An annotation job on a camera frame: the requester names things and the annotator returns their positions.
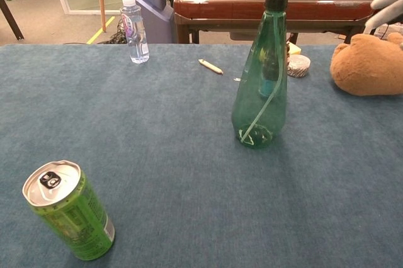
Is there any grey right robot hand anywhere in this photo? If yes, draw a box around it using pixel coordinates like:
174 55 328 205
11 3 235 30
363 0 403 35

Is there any green plastic spray bottle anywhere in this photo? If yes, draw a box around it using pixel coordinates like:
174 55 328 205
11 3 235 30
231 0 297 150

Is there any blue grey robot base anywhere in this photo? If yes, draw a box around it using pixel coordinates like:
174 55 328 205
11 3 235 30
130 0 174 45

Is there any clear plastic water bottle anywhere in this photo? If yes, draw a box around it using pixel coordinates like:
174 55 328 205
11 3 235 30
120 0 150 64

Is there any brown plush bear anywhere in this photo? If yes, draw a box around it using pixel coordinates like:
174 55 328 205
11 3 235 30
329 32 403 97

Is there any jar of red cherries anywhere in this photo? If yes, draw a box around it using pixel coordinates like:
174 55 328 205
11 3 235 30
258 41 290 98

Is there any wooden mahjong table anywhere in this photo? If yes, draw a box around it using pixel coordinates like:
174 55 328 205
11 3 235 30
173 0 379 45

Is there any beige pen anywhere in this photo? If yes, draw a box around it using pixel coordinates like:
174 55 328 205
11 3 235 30
198 59 224 75

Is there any green aluminium drink can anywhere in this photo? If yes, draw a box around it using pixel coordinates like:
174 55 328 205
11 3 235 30
21 160 116 262

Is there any dark table leg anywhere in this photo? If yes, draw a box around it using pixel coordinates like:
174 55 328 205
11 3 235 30
0 0 25 42

